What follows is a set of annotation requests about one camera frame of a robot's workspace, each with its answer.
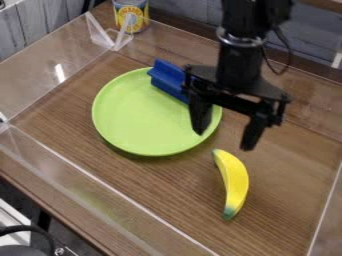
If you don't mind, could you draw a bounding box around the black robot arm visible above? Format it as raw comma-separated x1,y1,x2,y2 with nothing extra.
182,0,293,151

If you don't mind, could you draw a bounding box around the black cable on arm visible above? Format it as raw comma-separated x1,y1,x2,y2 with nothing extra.
259,26,293,76

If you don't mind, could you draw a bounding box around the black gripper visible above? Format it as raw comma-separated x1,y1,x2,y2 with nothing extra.
182,65,291,151

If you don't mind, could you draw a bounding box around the yellow labelled can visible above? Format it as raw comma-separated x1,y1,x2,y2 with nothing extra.
112,0,150,34

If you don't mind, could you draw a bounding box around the green plate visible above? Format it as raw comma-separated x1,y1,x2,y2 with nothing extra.
91,67,223,157

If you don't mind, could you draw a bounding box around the black cable lower left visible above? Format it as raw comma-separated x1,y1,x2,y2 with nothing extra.
0,224,58,256

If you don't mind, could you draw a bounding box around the clear acrylic barrier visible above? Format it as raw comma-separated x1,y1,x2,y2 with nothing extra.
0,20,342,256

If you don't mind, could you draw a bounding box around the yellow toy banana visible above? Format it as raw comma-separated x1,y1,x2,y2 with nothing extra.
212,149,250,220

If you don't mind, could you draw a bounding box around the blue plastic block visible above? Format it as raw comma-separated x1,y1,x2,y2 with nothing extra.
147,59,188,104

